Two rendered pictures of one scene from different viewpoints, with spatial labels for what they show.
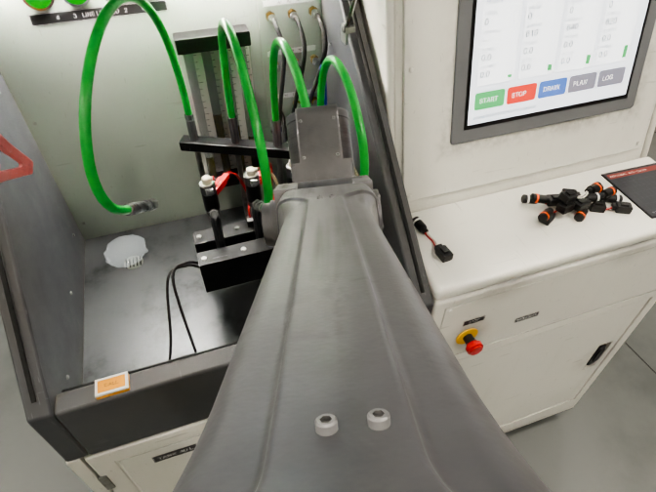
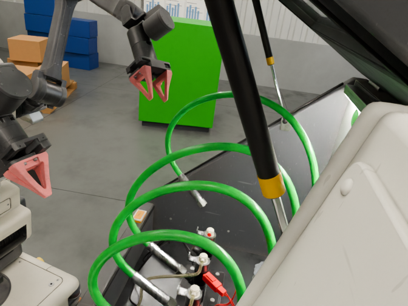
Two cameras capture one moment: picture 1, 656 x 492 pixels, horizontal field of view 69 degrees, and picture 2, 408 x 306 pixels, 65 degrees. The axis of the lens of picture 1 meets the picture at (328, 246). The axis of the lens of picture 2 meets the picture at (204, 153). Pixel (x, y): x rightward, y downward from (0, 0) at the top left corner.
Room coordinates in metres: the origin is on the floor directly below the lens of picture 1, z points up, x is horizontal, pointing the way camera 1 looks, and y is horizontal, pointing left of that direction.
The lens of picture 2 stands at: (0.89, -0.29, 1.59)
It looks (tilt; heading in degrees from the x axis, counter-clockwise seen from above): 26 degrees down; 116
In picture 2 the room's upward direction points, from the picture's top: 7 degrees clockwise
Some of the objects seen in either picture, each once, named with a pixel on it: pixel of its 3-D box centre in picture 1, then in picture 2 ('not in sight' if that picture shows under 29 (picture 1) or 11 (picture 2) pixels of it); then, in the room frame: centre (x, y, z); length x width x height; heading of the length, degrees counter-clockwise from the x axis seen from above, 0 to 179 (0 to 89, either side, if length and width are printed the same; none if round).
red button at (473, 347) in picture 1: (471, 343); not in sight; (0.56, -0.30, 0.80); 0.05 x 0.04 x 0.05; 109
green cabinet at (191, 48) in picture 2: not in sight; (181, 72); (-1.39, 3.32, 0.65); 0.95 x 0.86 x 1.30; 30
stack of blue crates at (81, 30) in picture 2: not in sight; (62, 33); (-4.77, 4.20, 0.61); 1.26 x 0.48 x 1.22; 22
